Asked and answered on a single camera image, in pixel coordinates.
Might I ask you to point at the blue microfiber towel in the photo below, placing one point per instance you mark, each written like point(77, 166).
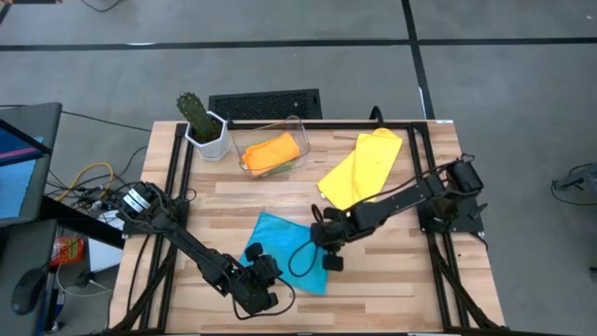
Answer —
point(284, 238)

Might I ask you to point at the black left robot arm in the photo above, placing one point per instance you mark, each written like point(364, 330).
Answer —
point(186, 242)

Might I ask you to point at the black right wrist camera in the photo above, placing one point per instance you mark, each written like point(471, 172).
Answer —
point(332, 262)

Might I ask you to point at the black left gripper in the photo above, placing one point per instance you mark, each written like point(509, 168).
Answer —
point(263, 273)

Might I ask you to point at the clear plastic bin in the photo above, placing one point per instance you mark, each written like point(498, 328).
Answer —
point(270, 127)

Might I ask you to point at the dark grey desk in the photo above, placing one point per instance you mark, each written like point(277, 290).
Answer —
point(28, 247)

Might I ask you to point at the white box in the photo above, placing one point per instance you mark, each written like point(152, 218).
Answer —
point(102, 254)

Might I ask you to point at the black computer mouse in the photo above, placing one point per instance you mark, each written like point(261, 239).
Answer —
point(28, 291)

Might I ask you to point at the computer monitor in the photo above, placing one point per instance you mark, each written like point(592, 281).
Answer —
point(18, 186)

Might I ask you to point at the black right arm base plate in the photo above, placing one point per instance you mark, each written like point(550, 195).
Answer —
point(471, 224)

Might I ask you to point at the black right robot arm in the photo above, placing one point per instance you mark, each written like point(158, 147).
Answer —
point(406, 198)

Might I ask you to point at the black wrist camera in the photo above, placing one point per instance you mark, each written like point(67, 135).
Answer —
point(332, 262)
point(256, 302)

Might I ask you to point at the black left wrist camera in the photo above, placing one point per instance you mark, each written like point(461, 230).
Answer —
point(256, 302)

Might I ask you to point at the yellow microfiber towel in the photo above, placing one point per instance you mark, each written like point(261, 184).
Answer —
point(368, 168)

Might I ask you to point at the green microfiber towel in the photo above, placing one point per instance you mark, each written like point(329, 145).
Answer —
point(280, 169)

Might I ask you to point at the green cactus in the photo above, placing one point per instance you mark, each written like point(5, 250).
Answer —
point(196, 112)

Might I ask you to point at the white hexagonal planter pot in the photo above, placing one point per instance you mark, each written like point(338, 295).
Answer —
point(212, 148)

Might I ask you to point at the black floor stand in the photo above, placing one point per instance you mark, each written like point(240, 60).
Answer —
point(583, 179)

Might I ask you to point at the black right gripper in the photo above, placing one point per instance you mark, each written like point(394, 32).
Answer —
point(338, 228)

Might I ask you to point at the orange microfiber towel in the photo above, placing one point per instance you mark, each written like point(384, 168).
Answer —
point(270, 154)

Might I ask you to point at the black aluminium table frame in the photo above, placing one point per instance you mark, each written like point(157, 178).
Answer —
point(336, 125)

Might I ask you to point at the orange snack bag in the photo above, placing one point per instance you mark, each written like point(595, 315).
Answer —
point(67, 251)

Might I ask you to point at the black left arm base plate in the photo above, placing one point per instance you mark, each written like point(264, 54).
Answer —
point(135, 226)

